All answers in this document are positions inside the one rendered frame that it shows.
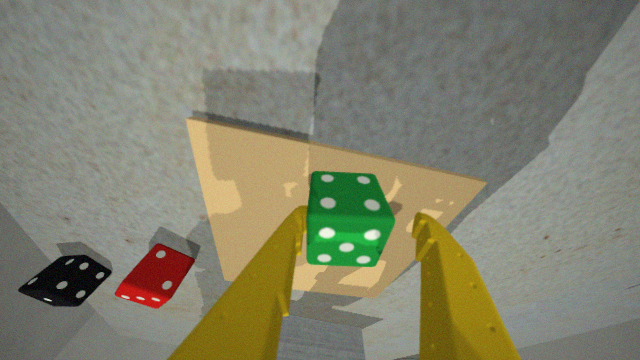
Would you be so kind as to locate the red die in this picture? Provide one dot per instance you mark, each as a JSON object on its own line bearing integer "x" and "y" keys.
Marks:
{"x": 156, "y": 277}

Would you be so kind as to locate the tan square mat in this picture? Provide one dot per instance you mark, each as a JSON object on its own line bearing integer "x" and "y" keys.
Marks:
{"x": 252, "y": 180}

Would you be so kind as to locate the green die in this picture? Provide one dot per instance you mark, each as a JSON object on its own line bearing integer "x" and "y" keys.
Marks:
{"x": 348, "y": 219}

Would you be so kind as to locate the black die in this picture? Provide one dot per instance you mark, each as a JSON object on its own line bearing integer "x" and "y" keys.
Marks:
{"x": 68, "y": 281}

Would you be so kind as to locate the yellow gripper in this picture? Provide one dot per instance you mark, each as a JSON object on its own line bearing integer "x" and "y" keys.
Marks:
{"x": 458, "y": 318}

